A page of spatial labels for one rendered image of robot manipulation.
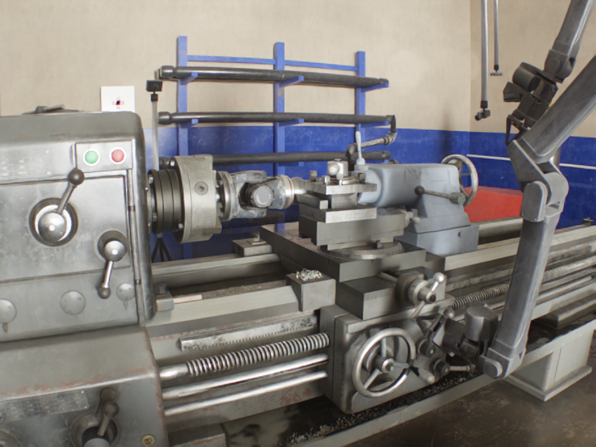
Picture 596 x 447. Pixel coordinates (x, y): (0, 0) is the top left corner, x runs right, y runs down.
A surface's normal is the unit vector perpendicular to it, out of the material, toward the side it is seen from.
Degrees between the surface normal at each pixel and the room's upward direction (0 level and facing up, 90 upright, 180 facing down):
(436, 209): 66
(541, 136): 91
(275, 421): 0
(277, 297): 36
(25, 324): 90
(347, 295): 90
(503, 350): 94
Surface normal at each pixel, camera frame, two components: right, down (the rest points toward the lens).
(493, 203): -0.68, 0.15
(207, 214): 0.45, 0.39
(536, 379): -0.89, 0.09
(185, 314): 0.27, -0.69
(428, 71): 0.46, 0.18
